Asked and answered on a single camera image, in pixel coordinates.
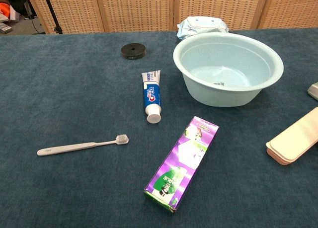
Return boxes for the black floor cable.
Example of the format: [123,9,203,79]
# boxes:
[29,4,47,35]

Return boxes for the black stand foot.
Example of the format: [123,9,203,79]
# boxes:
[23,0,38,20]

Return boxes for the purple green toothpaste carton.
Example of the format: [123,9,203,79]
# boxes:
[143,116,220,209]

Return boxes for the light blue plastic basin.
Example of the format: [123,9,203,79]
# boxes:
[172,32,284,107]

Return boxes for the wicker folding screen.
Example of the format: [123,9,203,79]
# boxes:
[26,0,318,34]

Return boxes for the dark blue table mat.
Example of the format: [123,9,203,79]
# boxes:
[0,28,318,228]

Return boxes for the light blue wet wipes pack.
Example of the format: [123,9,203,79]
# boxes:
[176,16,230,41]

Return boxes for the small green soap packet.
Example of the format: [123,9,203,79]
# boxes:
[307,81,318,101]

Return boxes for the blue white toothpaste tube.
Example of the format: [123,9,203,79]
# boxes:
[141,69,162,124]

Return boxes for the white toothbrush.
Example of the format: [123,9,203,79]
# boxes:
[37,134,130,156]

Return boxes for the black round disc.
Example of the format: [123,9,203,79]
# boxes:
[121,44,146,60]

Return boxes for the orange white clutter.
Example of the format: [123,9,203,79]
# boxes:
[0,0,12,22]

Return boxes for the grey flat device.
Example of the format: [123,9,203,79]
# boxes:
[0,22,12,35]

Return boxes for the black tripod stand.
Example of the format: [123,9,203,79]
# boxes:
[41,0,63,35]

